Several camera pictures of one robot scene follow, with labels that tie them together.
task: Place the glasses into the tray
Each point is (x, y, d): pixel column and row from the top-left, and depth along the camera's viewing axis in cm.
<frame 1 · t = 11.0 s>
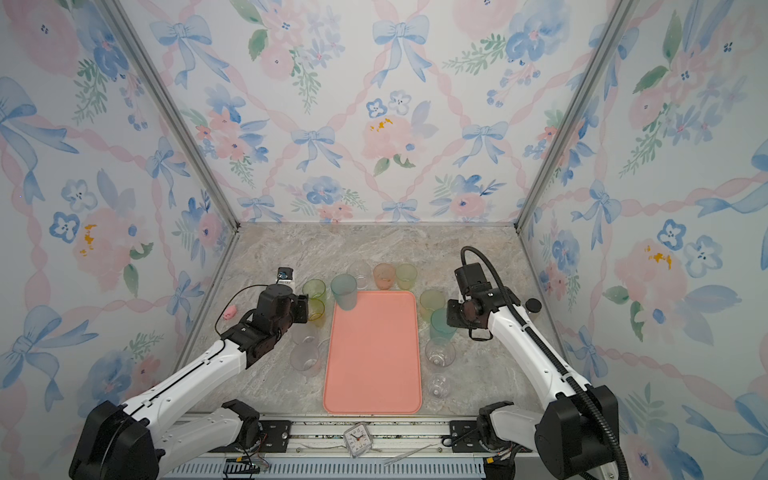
left hand: (301, 293, 84), fingers open
right hand: (456, 314, 83), fingers closed
pink plastic tray: (372, 362, 87), on the table
green glass cup: (315, 289, 98), point 5 cm above the table
yellow glass cup: (320, 311, 92), point 6 cm above the table
clear glass cup upper left: (304, 333, 91), point 2 cm above the table
clear glass cup lower left: (305, 359, 87), on the table
small clear glass back: (361, 270, 107), point 2 cm above the table
orange textured cup: (384, 275, 102), point 4 cm above the table
light green textured cup: (406, 274, 108), on the table
tall teal textured cup: (344, 289, 94), point 9 cm above the table
yellow-green textured cup: (430, 301, 99), point 2 cm above the table
teal textured cup: (439, 328, 83), point 11 cm above the table
clear textured cup right: (440, 354, 89), on the table
small clear glass front right: (438, 385, 83), on the table
pink toy pig: (230, 312, 96), point 2 cm above the table

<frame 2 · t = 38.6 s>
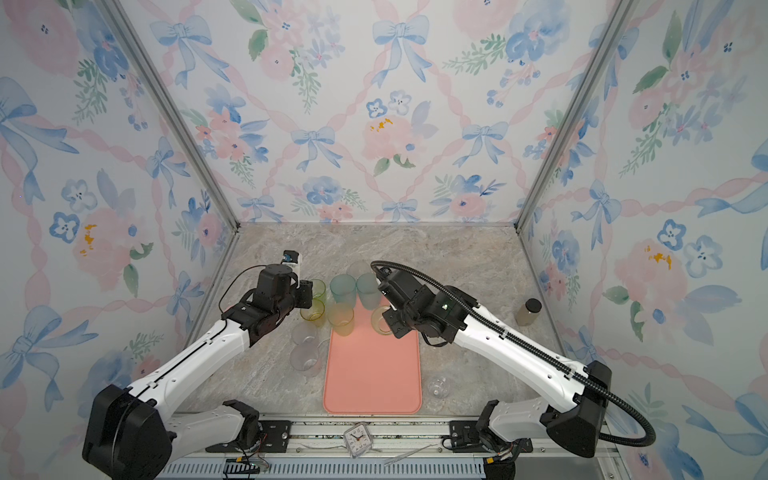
left hand: (308, 280, 83), fingers open
right hand: (394, 309, 73), fingers closed
yellow-green textured cup: (341, 318, 88), point 9 cm above the table
teal textured cup: (368, 289, 93), point 10 cm above the table
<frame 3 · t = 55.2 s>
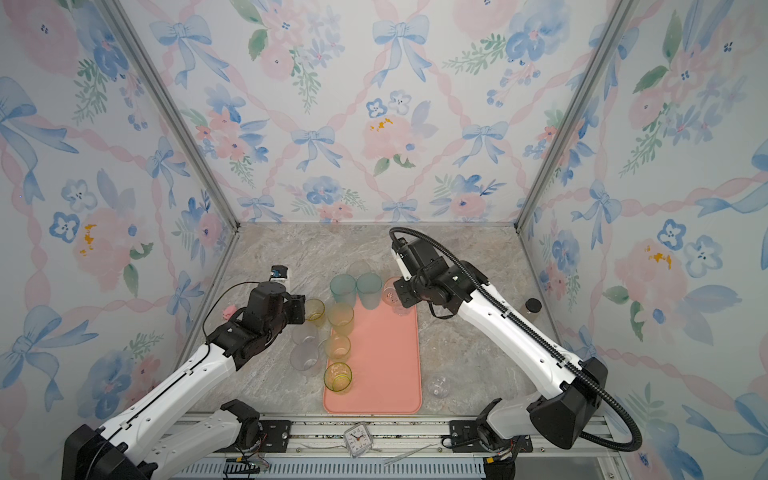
left hand: (300, 294, 80), fingers open
right hand: (405, 282, 75), fingers closed
green glass cup: (337, 377, 84), on the table
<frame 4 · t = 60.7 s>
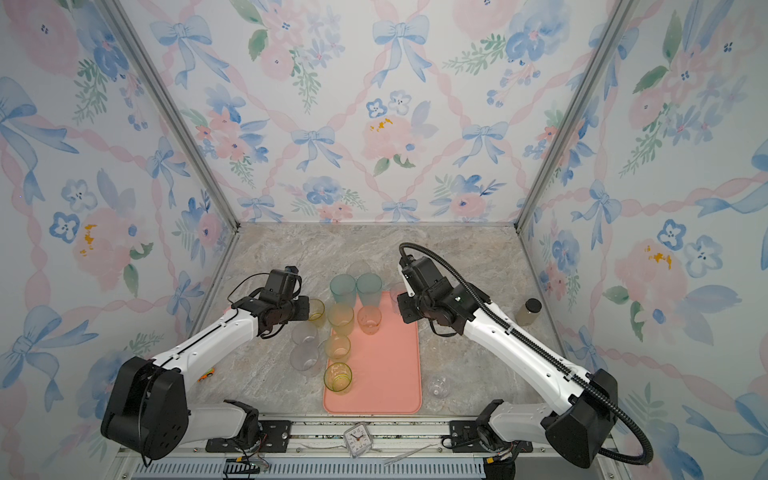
left hand: (304, 302, 88), fingers closed
right hand: (405, 299, 77), fingers open
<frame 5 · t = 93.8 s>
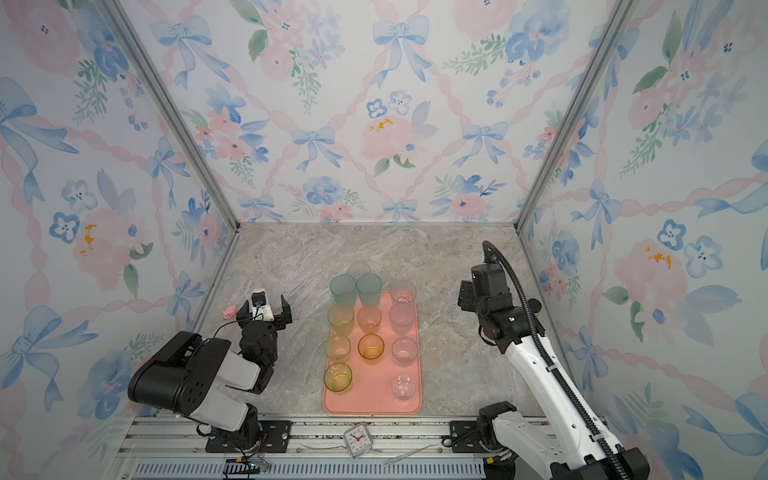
left hand: (265, 297, 88), fingers open
right hand: (478, 286, 78), fingers open
yellow glass cup: (370, 348, 87), point 4 cm above the table
